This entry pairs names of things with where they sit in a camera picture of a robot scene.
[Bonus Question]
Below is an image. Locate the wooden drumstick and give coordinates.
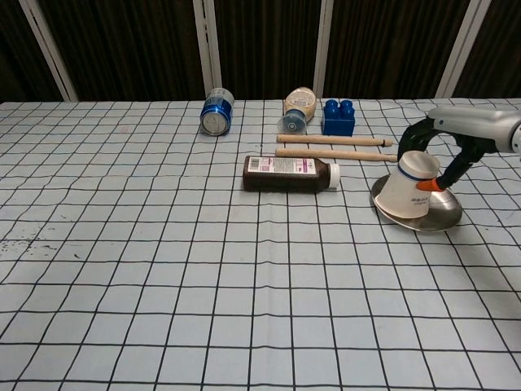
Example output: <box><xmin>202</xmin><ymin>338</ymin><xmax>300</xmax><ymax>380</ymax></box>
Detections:
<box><xmin>274</xmin><ymin>147</ymin><xmax>399</xmax><ymax>164</ymax></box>
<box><xmin>276</xmin><ymin>134</ymin><xmax>395</xmax><ymax>148</ymax></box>

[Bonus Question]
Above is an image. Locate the light blue checked tablecloth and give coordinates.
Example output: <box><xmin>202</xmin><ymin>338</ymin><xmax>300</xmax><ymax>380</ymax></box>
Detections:
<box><xmin>0</xmin><ymin>97</ymin><xmax>521</xmax><ymax>391</ymax></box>

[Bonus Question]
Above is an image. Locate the round steel plate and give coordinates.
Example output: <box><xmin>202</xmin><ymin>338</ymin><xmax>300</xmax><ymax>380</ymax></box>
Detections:
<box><xmin>369</xmin><ymin>170</ymin><xmax>463</xmax><ymax>232</ymax></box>

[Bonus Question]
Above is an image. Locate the white metal frame post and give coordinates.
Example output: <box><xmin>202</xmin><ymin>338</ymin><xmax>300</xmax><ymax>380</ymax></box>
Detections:
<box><xmin>313</xmin><ymin>0</ymin><xmax>335</xmax><ymax>100</ymax></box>
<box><xmin>434</xmin><ymin>0</ymin><xmax>493</xmax><ymax>99</ymax></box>
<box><xmin>18</xmin><ymin>0</ymin><xmax>79</xmax><ymax>102</ymax></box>
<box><xmin>192</xmin><ymin>0</ymin><xmax>223</xmax><ymax>101</ymax></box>

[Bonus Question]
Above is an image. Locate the blue toy building block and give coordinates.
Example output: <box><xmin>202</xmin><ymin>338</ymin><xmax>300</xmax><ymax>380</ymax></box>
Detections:
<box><xmin>321</xmin><ymin>99</ymin><xmax>356</xmax><ymax>137</ymax></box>

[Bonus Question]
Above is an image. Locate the brown bottle white cap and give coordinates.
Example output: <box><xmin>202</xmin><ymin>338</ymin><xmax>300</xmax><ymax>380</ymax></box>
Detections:
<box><xmin>242</xmin><ymin>155</ymin><xmax>341</xmax><ymax>192</ymax></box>

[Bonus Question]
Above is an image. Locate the white paper cup blue stripe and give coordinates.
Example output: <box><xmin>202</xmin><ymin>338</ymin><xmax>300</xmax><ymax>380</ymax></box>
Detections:
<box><xmin>374</xmin><ymin>150</ymin><xmax>441</xmax><ymax>219</ymax></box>

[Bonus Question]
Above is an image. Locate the dark pleated curtain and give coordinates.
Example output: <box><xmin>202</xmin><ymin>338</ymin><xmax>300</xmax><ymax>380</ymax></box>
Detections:
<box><xmin>0</xmin><ymin>0</ymin><xmax>521</xmax><ymax>103</ymax></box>

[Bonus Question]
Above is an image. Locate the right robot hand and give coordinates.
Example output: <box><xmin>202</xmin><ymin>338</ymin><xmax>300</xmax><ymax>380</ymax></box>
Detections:
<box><xmin>396</xmin><ymin>106</ymin><xmax>518</xmax><ymax>193</ymax></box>

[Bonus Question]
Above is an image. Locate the blue soda can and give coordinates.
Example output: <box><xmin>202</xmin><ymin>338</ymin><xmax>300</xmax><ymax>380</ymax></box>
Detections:
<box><xmin>199</xmin><ymin>87</ymin><xmax>235</xmax><ymax>136</ymax></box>

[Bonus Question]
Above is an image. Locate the mayonnaise squeeze bottle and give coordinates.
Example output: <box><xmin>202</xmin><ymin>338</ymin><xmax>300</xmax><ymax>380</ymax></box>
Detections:
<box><xmin>277</xmin><ymin>86</ymin><xmax>317</xmax><ymax>134</ymax></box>

